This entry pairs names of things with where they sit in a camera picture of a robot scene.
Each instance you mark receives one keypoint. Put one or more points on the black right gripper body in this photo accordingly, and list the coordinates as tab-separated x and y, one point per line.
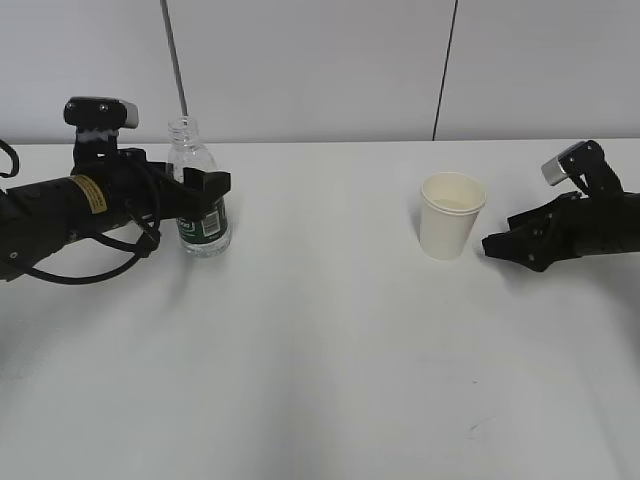
590	227

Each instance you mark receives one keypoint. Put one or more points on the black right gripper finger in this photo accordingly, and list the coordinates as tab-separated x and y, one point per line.
543	217
526	247

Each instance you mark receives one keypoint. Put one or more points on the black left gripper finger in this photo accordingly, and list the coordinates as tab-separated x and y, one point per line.
194	197
138	157

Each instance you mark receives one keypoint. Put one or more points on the white paper cup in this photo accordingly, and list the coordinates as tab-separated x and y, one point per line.
450	205

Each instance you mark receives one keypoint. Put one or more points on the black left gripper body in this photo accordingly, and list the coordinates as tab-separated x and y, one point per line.
114	193

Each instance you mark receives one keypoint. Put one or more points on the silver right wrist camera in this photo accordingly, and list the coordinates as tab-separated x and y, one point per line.
584	164

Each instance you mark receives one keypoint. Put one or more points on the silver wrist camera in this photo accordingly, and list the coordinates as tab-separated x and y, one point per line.
100	113
584	164

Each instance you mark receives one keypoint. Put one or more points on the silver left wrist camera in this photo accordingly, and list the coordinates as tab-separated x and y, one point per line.
100	113

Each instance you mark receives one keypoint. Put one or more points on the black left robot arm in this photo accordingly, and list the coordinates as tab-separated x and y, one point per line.
39	219

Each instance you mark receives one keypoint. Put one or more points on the clear water bottle green label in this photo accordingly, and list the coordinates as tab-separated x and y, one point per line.
210	236

